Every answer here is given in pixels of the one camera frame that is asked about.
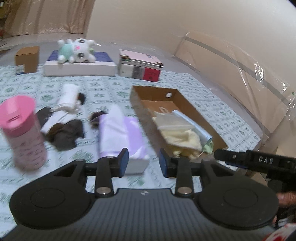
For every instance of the pink tumbler cup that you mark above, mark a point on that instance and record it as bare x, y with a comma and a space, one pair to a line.
23, 132

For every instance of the floral green white tablecloth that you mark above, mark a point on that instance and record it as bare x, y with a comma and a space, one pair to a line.
89, 94

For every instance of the green cleaning cloth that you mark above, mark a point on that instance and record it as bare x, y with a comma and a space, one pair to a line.
208, 147

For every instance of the white blue flat box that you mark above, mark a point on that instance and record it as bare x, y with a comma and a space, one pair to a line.
104, 66

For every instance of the white fashion sock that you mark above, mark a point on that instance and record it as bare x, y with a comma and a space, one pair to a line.
68, 98

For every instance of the plastic wrapped headboard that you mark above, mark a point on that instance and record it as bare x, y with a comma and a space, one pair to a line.
269, 99

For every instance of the stack of books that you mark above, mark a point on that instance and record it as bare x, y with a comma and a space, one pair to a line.
139, 66

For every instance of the person right hand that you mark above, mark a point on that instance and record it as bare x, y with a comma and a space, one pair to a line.
287, 199

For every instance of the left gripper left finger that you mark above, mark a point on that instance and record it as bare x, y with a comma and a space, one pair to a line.
68, 193

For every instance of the purple tissue pack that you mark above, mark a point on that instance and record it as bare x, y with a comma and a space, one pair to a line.
117, 131

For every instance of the brown fuzzy sock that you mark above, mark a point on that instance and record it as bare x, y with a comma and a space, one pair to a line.
95, 118

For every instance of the yellow towel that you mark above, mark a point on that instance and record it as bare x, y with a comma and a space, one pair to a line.
178, 134

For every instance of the dark grey sock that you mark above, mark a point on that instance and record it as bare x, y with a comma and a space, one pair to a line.
62, 136

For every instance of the white bunny plush toy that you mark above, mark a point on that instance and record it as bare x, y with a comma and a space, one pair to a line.
77, 51

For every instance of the black red round pad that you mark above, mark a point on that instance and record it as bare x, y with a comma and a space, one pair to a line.
81, 97

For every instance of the small brown cardboard box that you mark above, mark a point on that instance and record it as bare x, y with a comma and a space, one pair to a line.
27, 60

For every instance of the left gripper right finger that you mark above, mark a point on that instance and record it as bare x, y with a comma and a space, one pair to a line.
224, 197

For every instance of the beige curtain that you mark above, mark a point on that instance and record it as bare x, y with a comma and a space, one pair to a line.
41, 17

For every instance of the brown cardboard tray box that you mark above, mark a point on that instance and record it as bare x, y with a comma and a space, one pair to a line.
145, 100

